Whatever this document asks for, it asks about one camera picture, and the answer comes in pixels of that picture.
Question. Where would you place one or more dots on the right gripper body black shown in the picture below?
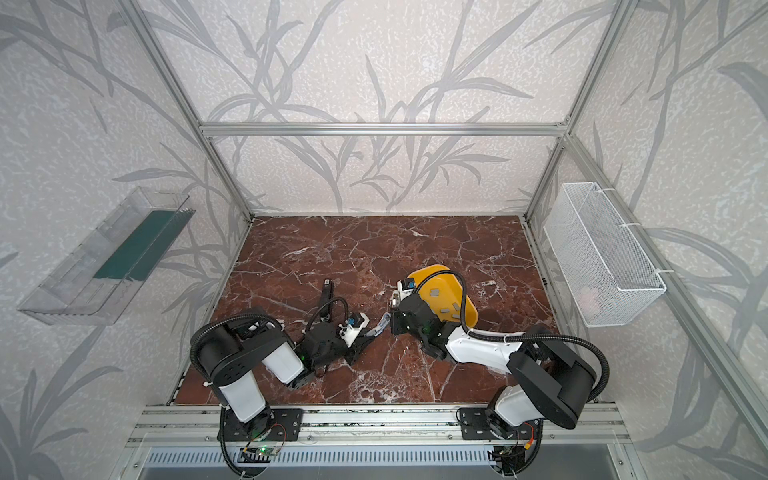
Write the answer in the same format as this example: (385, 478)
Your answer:
(402, 306)

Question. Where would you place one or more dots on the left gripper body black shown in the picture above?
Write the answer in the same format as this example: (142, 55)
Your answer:
(327, 327)

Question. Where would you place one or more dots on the light blue stapler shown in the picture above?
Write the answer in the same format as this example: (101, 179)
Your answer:
(382, 325)

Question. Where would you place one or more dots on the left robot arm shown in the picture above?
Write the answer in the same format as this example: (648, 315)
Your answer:
(226, 354)

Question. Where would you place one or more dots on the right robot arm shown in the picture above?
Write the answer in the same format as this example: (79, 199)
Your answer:
(556, 375)

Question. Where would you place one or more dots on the grey staple strips in tray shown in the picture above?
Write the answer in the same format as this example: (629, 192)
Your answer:
(445, 302)

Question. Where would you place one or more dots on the yellow plastic tray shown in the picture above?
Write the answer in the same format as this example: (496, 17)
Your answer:
(440, 281)

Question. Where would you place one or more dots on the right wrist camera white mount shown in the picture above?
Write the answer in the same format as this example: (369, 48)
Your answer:
(404, 288)

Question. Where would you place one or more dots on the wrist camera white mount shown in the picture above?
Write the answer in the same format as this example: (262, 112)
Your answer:
(352, 327)
(404, 288)

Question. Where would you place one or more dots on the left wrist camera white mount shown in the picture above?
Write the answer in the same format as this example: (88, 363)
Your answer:
(352, 327)

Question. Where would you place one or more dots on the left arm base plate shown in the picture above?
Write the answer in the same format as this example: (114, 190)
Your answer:
(278, 425)

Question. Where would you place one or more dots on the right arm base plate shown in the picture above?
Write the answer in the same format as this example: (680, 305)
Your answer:
(480, 423)

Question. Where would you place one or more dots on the aluminium front rail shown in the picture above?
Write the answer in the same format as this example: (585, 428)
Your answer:
(371, 425)

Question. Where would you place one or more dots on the white wire mesh basket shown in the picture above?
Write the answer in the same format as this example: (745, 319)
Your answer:
(608, 274)

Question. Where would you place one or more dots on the clear acrylic wall shelf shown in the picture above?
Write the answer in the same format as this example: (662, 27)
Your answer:
(96, 282)

